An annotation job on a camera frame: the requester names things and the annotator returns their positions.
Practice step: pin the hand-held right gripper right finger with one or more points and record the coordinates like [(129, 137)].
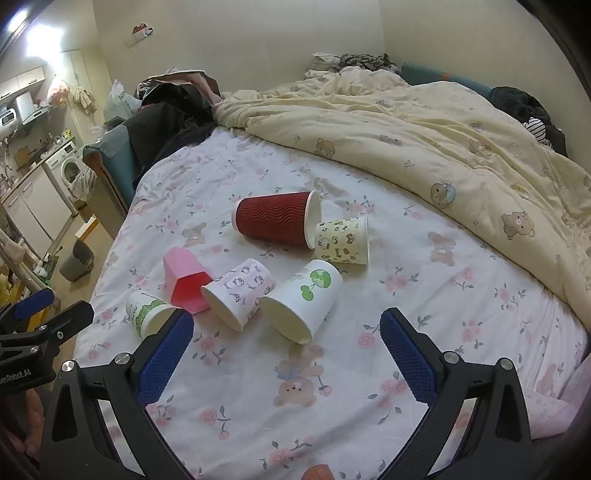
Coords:
[(411, 360)]

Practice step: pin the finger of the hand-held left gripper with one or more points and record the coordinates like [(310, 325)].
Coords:
[(69, 318), (32, 304)]

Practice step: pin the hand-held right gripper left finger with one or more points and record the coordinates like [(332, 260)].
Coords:
[(166, 355)]

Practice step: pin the white cup with green plants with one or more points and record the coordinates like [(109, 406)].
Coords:
[(145, 314)]

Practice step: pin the pink plastic cup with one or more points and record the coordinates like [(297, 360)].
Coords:
[(184, 277)]

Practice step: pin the pink cartoon print paper cup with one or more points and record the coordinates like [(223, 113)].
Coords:
[(240, 290)]

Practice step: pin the white cup with green globe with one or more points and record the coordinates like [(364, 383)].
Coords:
[(300, 304)]

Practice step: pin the yellow bear print paper cup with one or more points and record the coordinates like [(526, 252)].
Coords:
[(341, 240)]

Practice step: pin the red ripple paper cup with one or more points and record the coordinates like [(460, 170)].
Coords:
[(272, 221)]

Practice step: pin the person's left hand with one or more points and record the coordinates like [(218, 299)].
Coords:
[(27, 424)]

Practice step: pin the grey trash bin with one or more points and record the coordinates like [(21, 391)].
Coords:
[(76, 263)]

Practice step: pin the white floor cabinet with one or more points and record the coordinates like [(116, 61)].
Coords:
[(32, 212)]

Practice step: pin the floral bed sheet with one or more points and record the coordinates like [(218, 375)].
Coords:
[(258, 378)]

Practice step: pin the white washing machine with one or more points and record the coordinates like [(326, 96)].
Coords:
[(64, 170)]

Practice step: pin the pink pillow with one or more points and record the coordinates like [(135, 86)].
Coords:
[(549, 410)]

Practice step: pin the teal bed footboard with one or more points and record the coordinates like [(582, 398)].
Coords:
[(113, 161)]

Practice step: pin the beige hanging cloth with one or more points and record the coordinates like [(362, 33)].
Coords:
[(84, 99)]

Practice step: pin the pink hanging bag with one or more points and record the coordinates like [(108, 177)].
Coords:
[(57, 92)]

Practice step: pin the dark clothes pile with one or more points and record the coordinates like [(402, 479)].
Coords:
[(161, 124)]

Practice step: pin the white plastic bag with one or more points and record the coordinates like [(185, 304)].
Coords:
[(117, 101)]

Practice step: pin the cream bear print duvet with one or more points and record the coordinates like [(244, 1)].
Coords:
[(415, 138)]

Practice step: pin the black clothing heap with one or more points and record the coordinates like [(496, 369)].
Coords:
[(517, 106)]

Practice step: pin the teal headboard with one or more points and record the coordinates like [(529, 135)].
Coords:
[(429, 74)]

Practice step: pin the black and white patterned cloth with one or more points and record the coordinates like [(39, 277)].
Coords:
[(364, 62)]

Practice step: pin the white wall appliance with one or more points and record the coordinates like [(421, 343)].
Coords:
[(9, 117)]

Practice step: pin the white wall cabinet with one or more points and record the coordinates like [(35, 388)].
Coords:
[(23, 81)]

